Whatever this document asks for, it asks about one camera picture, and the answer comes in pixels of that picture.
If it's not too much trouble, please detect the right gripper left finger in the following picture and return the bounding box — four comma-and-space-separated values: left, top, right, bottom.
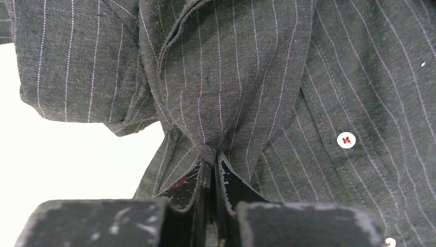
156, 158, 211, 246

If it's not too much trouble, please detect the black pinstriped shirt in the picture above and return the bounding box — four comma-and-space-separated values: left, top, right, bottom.
1, 1, 435, 246

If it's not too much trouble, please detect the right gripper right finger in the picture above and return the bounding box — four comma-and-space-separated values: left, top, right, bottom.
214, 151, 268, 246

